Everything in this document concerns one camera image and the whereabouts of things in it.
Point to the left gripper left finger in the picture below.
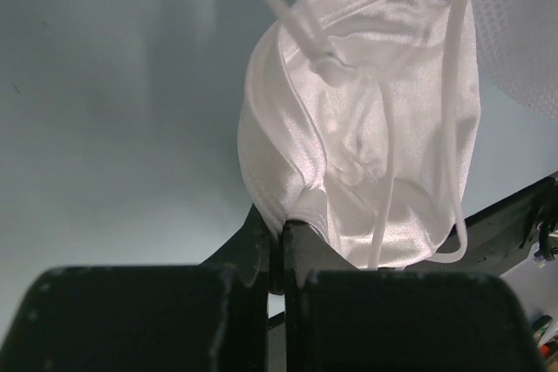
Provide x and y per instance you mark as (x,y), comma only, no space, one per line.
(123,318)

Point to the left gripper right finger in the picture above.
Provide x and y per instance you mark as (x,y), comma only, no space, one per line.
(339,318)

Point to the white satin bra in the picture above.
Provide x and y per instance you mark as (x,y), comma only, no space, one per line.
(359,119)

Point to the white mesh laundry bag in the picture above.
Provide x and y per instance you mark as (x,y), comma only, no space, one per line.
(517,50)

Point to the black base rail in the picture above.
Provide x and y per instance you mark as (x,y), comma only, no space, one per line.
(501,224)

